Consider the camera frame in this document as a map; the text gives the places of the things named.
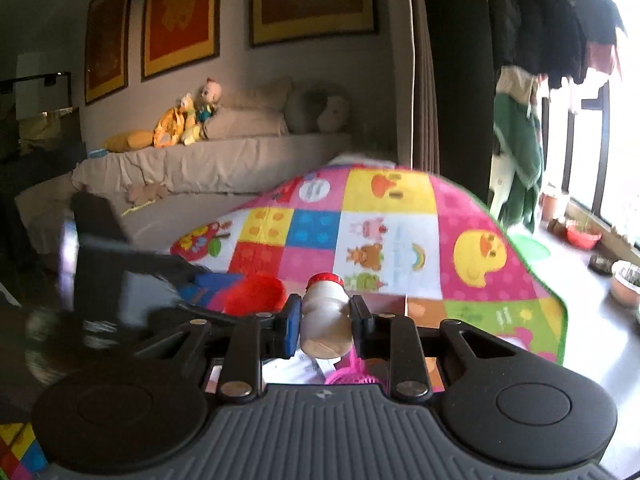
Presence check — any beige sofa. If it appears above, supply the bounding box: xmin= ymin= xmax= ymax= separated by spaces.
xmin=15 ymin=132 xmax=401 ymax=271

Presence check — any cream hanging cloth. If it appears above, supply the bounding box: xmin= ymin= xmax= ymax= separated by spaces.
xmin=495 ymin=65 xmax=538 ymax=106

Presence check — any beige pillow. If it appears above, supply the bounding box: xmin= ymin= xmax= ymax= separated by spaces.
xmin=202 ymin=77 xmax=296 ymax=141

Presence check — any colourful patchwork play mat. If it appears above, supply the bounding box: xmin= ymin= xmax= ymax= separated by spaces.
xmin=0 ymin=162 xmax=571 ymax=480

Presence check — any red basin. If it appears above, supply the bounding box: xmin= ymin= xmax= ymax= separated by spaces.
xmin=566 ymin=224 xmax=602 ymax=250

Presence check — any white paper sheet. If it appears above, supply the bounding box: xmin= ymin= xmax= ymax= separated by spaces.
xmin=262 ymin=347 xmax=336 ymax=386

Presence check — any yellow duck plush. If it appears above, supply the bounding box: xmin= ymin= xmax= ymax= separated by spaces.
xmin=175 ymin=92 xmax=206 ymax=147

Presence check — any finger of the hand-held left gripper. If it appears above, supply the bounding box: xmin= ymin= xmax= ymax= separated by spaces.
xmin=150 ymin=306 xmax=261 ymax=328
xmin=125 ymin=252 xmax=247 ymax=307

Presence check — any black hanging jacket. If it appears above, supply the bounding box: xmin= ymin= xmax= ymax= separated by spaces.
xmin=487 ymin=0 xmax=588 ymax=86

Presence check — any black window railing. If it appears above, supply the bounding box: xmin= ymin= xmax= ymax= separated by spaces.
xmin=540 ymin=80 xmax=613 ymax=221

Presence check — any green round lid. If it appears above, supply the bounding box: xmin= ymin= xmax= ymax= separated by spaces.
xmin=510 ymin=234 xmax=551 ymax=263

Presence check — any green hanging garment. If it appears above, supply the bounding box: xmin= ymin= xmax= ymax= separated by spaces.
xmin=492 ymin=87 xmax=543 ymax=233

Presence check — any white bottle red cap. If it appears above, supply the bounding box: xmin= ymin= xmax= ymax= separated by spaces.
xmin=299 ymin=271 xmax=352 ymax=360

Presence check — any red haired doll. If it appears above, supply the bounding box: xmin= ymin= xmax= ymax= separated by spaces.
xmin=195 ymin=77 xmax=224 ymax=126

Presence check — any beige plush toy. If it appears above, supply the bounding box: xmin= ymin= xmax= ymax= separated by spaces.
xmin=121 ymin=182 xmax=171 ymax=217

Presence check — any terracotta flower pot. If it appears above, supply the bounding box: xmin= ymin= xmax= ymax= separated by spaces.
xmin=542 ymin=192 xmax=571 ymax=233

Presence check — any grey plush pillow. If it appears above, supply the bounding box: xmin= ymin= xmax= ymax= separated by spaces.
xmin=285 ymin=85 xmax=351 ymax=135

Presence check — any pale flower pot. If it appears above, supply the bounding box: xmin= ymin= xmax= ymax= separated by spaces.
xmin=611 ymin=260 xmax=640 ymax=308

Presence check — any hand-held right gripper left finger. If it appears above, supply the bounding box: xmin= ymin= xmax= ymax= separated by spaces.
xmin=135 ymin=294 xmax=303 ymax=405

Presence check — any yellow orange plush toy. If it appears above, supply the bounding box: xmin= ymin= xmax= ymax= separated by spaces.
xmin=152 ymin=109 xmax=187 ymax=149

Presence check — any dark hanging garment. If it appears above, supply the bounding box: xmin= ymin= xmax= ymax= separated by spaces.
xmin=570 ymin=0 xmax=628 ymax=46

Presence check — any brown curtain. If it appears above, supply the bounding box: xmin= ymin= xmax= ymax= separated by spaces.
xmin=400 ymin=0 xmax=491 ymax=221

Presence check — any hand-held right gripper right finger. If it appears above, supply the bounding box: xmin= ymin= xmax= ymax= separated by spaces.
xmin=350 ymin=294 xmax=511 ymax=400

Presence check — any pink hanging garment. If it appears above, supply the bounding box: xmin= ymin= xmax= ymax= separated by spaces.
xmin=585 ymin=40 xmax=623 ymax=81

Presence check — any yellow cushion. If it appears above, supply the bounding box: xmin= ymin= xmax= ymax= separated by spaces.
xmin=104 ymin=130 xmax=155 ymax=154

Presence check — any pink plastic toy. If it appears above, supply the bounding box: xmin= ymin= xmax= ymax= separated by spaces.
xmin=325 ymin=350 xmax=388 ymax=386

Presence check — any white plastic chair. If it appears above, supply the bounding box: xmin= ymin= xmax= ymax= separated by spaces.
xmin=487 ymin=152 xmax=516 ymax=221

